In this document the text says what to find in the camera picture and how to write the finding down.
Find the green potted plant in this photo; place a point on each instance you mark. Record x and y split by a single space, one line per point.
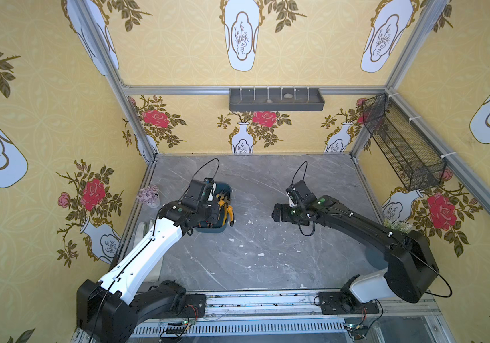
401 226

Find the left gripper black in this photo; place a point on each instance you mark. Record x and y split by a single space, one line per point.
218 206

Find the aluminium front rail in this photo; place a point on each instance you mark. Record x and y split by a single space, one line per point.
263 312

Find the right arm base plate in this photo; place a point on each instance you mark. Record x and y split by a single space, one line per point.
343 303

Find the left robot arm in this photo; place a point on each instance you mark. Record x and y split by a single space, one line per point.
110 309

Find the teal plastic storage box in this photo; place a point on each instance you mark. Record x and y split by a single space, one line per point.
220 188

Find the yellow black pliers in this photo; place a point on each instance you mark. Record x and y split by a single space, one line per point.
226 213

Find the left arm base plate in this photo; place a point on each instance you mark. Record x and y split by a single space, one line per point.
192 306

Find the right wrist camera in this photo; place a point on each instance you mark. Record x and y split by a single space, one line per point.
300 195

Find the grey wall shelf tray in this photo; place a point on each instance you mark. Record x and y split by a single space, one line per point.
276 99

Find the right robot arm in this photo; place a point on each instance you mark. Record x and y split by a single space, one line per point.
411 266

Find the black wire mesh basket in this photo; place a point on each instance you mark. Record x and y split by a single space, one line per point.
416 162

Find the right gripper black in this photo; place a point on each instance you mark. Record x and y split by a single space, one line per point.
279 212

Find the pink flower pot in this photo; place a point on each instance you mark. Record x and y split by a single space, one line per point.
149 196

